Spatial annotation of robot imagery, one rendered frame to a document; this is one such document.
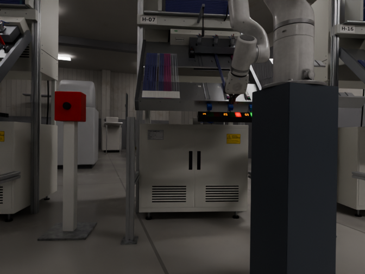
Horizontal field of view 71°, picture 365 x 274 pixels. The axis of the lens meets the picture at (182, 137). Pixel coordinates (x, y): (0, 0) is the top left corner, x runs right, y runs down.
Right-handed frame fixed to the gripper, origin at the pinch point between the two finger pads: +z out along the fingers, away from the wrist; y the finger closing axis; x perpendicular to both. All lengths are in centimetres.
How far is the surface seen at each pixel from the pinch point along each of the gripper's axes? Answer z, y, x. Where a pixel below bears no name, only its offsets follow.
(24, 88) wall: 434, -488, 633
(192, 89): 4.9, -18.5, 14.8
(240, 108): 7.2, 6.2, 2.2
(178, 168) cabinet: 53, -24, -2
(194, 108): 7.8, -18.3, 2.2
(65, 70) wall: 406, -369, 701
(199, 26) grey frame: -5, -10, 78
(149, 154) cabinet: 47, -43, 4
